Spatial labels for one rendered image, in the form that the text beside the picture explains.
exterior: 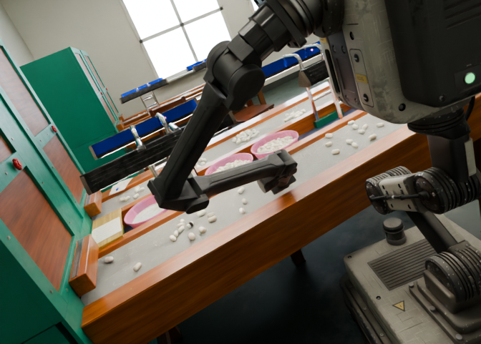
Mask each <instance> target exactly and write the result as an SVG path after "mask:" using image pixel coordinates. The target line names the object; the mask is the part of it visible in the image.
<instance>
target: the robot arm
mask: <svg viewBox="0 0 481 344"><path fill-rule="evenodd" d="M253 1H254V2H255V4H256V5H257V7H258V8H257V9H256V10H255V11H254V12H253V13H252V14H251V15H250V16H249V17H248V19H249V21H248V22H247V23H246V24H245V25H244V26H243V27H242V28H241V29H240V30H239V31H238V34H237V35H236V36H235V37H234V38H233V39H232V40H225V41H220V42H219V43H217V44H216V45H215V46H214V47H213V48H212V49H211V50H210V51H209V53H208V55H207V59H206V66H207V68H208V70H207V72H206V73H205V76H204V77H203V80H204V81H205V82H206V83H205V86H204V87H203V92H202V95H201V98H200V101H199V102H198V105H197V107H196V108H195V111H194V112H193V115H192V116H191V118H190V120H189V122H188V123H187V125H186V127H185V129H184V131H183V133H182V134H181V136H180V138H179V140H178V142H177V144H176V145H175V147H174V149H173V151H172V153H171V155H170V156H169V158H168V160H167V162H166V163H165V166H164V167H163V169H162V171H161V172H160V173H159V175H158V176H157V177H155V178H154V179H153V180H149V182H148V183H147V187H148V188H149V189H150V191H151V193H152V195H154V198H155V200H156V202H157V204H158V207H159V208H162V209H166V210H174V211H178V212H180V211H181V212H186V214H187V215H189V214H193V213H194V212H198V211H200V210H204V209H206V208H207V206H208V205H209V202H210V200H209V199H208V198H209V197H212V196H214V195H217V194H220V193H222V192H225V191H228V190H231V189H234V188H237V187H240V186H243V185H246V184H248V183H251V182H255V181H257V183H258V186H259V187H260V189H261V190H262V191H263V192H264V193H267V192H269V191H270V190H271V191H272V193H273V194H274V195H276V194H277V193H279V192H282V191H283V190H285V189H286V188H288V187H289V185H290V184H292V183H294V182H295V181H296V178H295V177H294V176H293V175H294V174H295V173H297V168H296V167H297V165H298V163H297V162H296V161H295V160H294V158H293V157H292V156H291V155H290V154H289V153H288V152H287V151H286V150H285V149H280V150H277V151H275V152H274V153H272V154H268V156H266V157H264V158H262V159H259V160H256V161H254V162H249V163H247V164H242V165H240V166H237V167H233V168H230V169H226V170H223V171H220V172H216V173H213V174H210V175H203V176H193V174H192V173H191V172H192V170H193V168H194V166H195V165H196V164H197V162H198V160H199V159H200V157H201V155H202V153H203V152H204V151H205V148H206V147H207V146H208V144H209V142H210V140H211V139H212V137H213V135H214V134H215V132H216V131H217V129H218V128H219V126H220V124H221V122H222V121H223V120H224V118H225V117H226V115H227V114H228V113H229V112H230V111H233V112H238V111H241V110H242V109H243V108H244V106H245V104H246V102H247V101H249V100H251V99H252V98H254V97H255V96H256V95H257V94H258V93H259V92H260V90H262V88H263V85H264V84H265V80H266V75H265V73H264V72H263V70H262V69H261V67H262V61H264V60H265V59H266V58H267V57H268V56H269V55H270V54H271V53H272V52H274V51H275V52H280V50H282V48H284V47H285V45H287V46H288V47H289V48H295V49H300V48H301V47H303V46H304V45H305V44H306V43H307V40H306V38H305V37H304V36H303V34H302V33H301V32H300V30H299V29H298V27H297V26H296V25H295V24H294V22H293V21H292V19H291V18H290V16H289V15H288V14H287V13H286V11H285V10H284V8H283V7H282V6H281V4H280V3H279V2H278V0H253Z"/></svg>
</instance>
